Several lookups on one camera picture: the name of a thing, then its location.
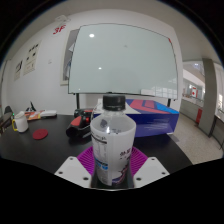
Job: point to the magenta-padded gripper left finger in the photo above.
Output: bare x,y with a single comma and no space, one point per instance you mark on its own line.
71,168

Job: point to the red floor number wall sign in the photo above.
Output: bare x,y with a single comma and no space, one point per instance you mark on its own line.
59,29

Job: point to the blue and white cardboard box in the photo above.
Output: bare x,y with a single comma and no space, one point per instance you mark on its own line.
153,121

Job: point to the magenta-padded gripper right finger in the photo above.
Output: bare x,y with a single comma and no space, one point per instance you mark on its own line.
151,170

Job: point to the clear bottle with black cap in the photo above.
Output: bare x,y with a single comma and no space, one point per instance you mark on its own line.
112,140

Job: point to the flat round red coaster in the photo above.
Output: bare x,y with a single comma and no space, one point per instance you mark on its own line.
40,134

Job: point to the small white flat device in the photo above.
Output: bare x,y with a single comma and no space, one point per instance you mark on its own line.
48,113

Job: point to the black pirate hat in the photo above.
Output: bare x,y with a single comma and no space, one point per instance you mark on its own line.
32,107

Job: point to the black and red power drill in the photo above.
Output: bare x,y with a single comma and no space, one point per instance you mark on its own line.
80,128

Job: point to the small white wall poster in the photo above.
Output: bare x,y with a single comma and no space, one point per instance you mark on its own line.
18,70

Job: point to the dark upholstered chair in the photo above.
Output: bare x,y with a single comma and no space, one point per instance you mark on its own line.
7,110

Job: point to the large white wall poster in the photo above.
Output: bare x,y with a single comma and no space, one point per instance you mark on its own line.
31,58

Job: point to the large whiteboard on stand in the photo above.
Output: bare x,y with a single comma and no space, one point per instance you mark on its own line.
123,60

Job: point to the brown wooden chair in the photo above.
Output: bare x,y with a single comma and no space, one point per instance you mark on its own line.
4,121

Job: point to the grey notice board with papers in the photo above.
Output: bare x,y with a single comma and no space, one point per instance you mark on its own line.
66,60

